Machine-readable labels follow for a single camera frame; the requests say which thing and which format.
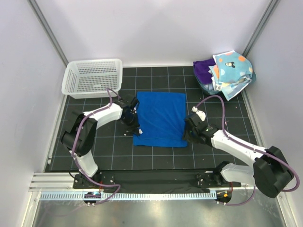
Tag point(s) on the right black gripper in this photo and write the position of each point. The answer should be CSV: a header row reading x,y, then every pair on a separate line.
x,y
186,131

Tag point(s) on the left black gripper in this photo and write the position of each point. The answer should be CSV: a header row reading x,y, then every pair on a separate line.
x,y
134,129

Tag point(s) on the blue microfiber towel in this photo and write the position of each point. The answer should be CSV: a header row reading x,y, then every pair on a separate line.
x,y
161,118

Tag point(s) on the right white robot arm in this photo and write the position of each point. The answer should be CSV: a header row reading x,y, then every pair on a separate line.
x,y
264,168

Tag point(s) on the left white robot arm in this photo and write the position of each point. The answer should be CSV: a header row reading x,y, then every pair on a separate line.
x,y
79,135

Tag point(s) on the blue towel container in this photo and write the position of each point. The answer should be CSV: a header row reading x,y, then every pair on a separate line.
x,y
209,89

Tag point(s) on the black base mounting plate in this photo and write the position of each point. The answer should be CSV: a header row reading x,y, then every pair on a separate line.
x,y
159,181

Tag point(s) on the purple towel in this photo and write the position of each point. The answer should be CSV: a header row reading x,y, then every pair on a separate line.
x,y
201,71

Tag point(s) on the light blue cartoon towel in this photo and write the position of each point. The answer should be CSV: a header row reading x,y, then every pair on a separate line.
x,y
231,73

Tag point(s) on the white perforated plastic basket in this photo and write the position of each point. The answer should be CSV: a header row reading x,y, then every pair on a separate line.
x,y
92,78

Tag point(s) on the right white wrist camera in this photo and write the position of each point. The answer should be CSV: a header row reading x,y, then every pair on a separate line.
x,y
199,113

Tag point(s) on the aluminium frame rail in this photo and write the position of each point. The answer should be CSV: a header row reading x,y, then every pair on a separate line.
x,y
58,181

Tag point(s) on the white slotted cable duct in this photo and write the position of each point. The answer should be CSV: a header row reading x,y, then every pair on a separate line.
x,y
97,196

